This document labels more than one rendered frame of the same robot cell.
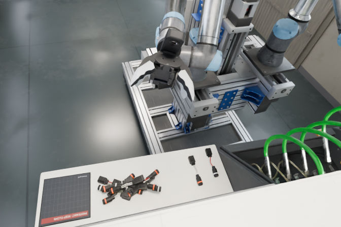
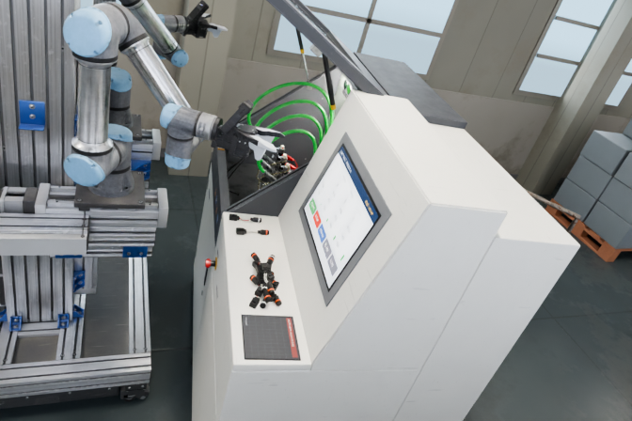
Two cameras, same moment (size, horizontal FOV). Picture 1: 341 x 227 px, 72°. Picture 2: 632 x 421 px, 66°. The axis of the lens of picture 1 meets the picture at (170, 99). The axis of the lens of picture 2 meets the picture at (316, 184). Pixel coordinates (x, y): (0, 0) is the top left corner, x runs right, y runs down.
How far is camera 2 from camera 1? 132 cm
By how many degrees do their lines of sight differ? 68
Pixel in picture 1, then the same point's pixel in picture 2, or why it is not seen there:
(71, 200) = (274, 332)
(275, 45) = (123, 101)
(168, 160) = (237, 249)
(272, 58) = (126, 117)
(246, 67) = not seen: hidden behind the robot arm
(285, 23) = (114, 73)
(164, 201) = (281, 261)
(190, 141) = (99, 316)
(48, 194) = (264, 352)
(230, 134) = (108, 262)
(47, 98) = not seen: outside the picture
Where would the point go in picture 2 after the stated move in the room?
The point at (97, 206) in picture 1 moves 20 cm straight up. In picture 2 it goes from (282, 311) to (297, 262)
